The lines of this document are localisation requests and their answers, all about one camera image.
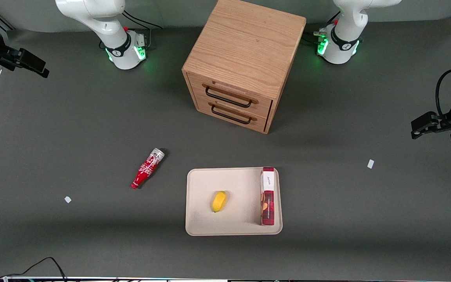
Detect beige plastic tray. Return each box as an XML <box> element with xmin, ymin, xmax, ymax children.
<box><xmin>185</xmin><ymin>167</ymin><xmax>283</xmax><ymax>237</ymax></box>

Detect red white cookie box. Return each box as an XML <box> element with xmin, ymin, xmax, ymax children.
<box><xmin>260</xmin><ymin>167</ymin><xmax>276</xmax><ymax>226</ymax></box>

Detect red coke bottle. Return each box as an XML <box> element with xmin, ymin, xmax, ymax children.
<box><xmin>130</xmin><ymin>148</ymin><xmax>165</xmax><ymax>190</ymax></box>

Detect wooden drawer with black handle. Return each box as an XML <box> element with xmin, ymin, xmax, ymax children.
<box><xmin>195</xmin><ymin>96</ymin><xmax>270</xmax><ymax>133</ymax></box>
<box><xmin>188</xmin><ymin>72</ymin><xmax>274</xmax><ymax>119</ymax></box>

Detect black arm base cables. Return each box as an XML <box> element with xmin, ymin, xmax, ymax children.
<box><xmin>99</xmin><ymin>10</ymin><xmax>163</xmax><ymax>51</ymax></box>
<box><xmin>303</xmin><ymin>11</ymin><xmax>341</xmax><ymax>44</ymax></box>

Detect black right arm base cables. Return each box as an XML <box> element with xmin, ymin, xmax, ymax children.
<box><xmin>99</xmin><ymin>10</ymin><xmax>163</xmax><ymax>51</ymax></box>

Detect yellow lemon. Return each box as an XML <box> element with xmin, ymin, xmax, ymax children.
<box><xmin>211</xmin><ymin>191</ymin><xmax>227</xmax><ymax>213</ymax></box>

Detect black left arm base cables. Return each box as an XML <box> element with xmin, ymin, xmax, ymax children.
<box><xmin>303</xmin><ymin>11</ymin><xmax>341</xmax><ymax>44</ymax></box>

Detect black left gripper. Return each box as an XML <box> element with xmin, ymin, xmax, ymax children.
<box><xmin>411</xmin><ymin>112</ymin><xmax>451</xmax><ymax>140</ymax></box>

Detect wooden drawer cabinet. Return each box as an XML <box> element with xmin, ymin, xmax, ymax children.
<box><xmin>182</xmin><ymin>0</ymin><xmax>307</xmax><ymax>135</ymax></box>

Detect black floor cable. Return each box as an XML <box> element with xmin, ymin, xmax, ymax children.
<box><xmin>0</xmin><ymin>257</ymin><xmax>68</xmax><ymax>282</ymax></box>

